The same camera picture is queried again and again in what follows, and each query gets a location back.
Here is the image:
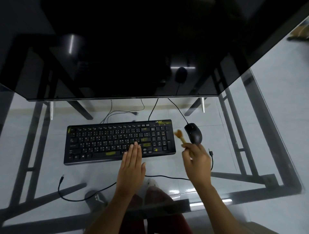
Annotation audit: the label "person's left hand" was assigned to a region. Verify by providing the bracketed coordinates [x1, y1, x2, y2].
[116, 141, 147, 196]

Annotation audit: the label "person's right hand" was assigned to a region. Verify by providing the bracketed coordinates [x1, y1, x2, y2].
[182, 143, 213, 187]

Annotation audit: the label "small wooden brush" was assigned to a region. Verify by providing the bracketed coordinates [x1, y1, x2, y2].
[174, 129, 192, 150]

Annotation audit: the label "person's left forearm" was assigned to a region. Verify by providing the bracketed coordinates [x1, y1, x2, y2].
[84, 189, 143, 234]

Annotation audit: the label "person's right forearm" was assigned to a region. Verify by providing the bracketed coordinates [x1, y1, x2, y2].
[192, 180, 250, 234]

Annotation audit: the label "black computer mouse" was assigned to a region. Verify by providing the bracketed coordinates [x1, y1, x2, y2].
[184, 123, 202, 145]

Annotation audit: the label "person's leg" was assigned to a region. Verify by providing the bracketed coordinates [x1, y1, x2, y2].
[144, 179, 175, 209]

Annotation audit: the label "black keyboard with yellow marks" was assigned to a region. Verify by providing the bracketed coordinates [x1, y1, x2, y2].
[63, 119, 177, 166]

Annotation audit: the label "black sandal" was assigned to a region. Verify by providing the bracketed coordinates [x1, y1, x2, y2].
[84, 190, 108, 213]

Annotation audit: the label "red shorts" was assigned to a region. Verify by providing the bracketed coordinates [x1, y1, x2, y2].
[119, 194, 194, 234]

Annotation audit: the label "black computer monitor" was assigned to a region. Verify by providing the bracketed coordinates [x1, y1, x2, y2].
[0, 0, 309, 102]

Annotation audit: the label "brown sandal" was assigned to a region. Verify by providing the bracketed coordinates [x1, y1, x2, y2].
[287, 24, 309, 42]

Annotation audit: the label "black mouse cable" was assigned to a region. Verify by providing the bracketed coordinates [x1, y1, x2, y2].
[168, 98, 189, 125]

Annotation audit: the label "black power cable with plug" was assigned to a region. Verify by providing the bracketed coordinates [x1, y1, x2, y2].
[100, 99, 145, 123]

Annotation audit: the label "black keyboard cable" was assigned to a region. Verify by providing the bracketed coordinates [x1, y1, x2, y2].
[148, 98, 159, 121]

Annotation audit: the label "black metal table frame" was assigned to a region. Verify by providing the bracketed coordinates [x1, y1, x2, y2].
[0, 67, 305, 228]

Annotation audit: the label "loose black cable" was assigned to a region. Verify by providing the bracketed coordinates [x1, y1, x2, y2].
[58, 149, 214, 202]

